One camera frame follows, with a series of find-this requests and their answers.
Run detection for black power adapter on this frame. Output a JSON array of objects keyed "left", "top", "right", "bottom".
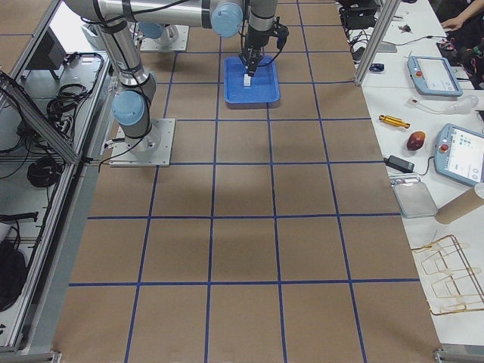
[{"left": 383, "top": 155, "right": 414, "bottom": 173}]

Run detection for aluminium frame post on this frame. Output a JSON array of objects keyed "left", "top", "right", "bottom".
[{"left": 355, "top": 0, "right": 400, "bottom": 86}]

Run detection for small blue black device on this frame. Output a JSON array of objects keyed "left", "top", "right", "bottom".
[{"left": 369, "top": 63, "right": 385, "bottom": 73}]

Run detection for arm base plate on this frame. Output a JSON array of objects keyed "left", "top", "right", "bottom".
[
  {"left": 108, "top": 118, "right": 176, "bottom": 167},
  {"left": 139, "top": 25, "right": 189, "bottom": 53}
]

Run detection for gold cylindrical tool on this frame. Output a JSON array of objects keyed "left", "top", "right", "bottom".
[{"left": 378, "top": 115, "right": 411, "bottom": 129}]

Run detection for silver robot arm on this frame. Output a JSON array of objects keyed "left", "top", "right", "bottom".
[
  {"left": 66, "top": 1, "right": 258, "bottom": 150},
  {"left": 126, "top": 1, "right": 289, "bottom": 77}
]

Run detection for blue plastic tray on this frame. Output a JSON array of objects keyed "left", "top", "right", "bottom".
[{"left": 224, "top": 56, "right": 280, "bottom": 105}]

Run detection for teach pendant far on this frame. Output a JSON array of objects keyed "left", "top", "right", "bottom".
[{"left": 407, "top": 55, "right": 463, "bottom": 97}]

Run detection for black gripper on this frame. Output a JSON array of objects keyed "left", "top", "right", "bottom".
[{"left": 239, "top": 32, "right": 270, "bottom": 77}]

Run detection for teach pendant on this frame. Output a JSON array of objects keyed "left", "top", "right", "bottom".
[
  {"left": 434, "top": 123, "right": 483, "bottom": 186},
  {"left": 407, "top": 55, "right": 463, "bottom": 97}
]

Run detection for cardboard tube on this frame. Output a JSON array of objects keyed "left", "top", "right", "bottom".
[{"left": 435, "top": 182, "right": 483, "bottom": 224}]

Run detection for metal tin box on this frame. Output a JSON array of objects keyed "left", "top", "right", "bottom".
[{"left": 389, "top": 173, "right": 437, "bottom": 219}]

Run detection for teach pendant near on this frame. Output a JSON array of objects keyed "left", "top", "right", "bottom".
[{"left": 434, "top": 123, "right": 483, "bottom": 186}]

